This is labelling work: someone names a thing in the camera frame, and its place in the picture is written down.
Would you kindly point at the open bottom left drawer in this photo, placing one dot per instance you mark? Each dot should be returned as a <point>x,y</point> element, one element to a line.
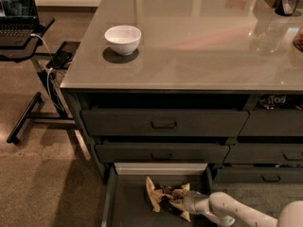
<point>127,203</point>

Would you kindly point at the middle left dark drawer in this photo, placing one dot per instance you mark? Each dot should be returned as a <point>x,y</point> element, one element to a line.
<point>161,153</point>

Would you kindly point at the glass bowl with fruit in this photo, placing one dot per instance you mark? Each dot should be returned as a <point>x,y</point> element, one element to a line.
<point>298,39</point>

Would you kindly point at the white ceramic bowl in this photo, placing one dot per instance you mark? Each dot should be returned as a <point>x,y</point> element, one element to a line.
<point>123,40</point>

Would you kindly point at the open black laptop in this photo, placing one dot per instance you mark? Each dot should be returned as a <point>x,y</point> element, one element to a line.
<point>18,20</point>

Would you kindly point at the black doritos chip bag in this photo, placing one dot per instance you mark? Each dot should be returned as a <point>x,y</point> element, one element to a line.
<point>272,102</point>

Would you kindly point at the dark drawer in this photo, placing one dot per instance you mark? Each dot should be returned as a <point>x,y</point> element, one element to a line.
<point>279,154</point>
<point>273,123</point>
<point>161,153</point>
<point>163,122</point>
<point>259,175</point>

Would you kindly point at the top left dark drawer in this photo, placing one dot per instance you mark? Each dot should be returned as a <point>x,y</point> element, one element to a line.
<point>163,122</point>

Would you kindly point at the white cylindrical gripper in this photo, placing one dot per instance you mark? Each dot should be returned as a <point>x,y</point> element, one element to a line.
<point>190,201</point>

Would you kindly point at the black smartphone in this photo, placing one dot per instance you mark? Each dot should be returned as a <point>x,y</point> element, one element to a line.
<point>60,60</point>

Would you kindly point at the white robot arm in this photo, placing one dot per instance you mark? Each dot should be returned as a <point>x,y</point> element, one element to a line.
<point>223,210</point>

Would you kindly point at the bottom right dark drawer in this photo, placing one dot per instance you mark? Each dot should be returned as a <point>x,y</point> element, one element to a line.
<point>259,175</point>

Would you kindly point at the middle right dark drawer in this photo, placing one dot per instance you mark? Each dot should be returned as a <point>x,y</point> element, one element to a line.
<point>279,154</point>

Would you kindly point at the brown chip bag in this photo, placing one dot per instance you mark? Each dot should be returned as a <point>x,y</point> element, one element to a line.
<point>157,195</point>

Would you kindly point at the dark glass jar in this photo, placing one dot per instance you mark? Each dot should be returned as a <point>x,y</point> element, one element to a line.
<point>288,0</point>

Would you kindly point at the top right dark drawer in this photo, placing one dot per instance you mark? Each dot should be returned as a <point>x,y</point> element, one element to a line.
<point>273,123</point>

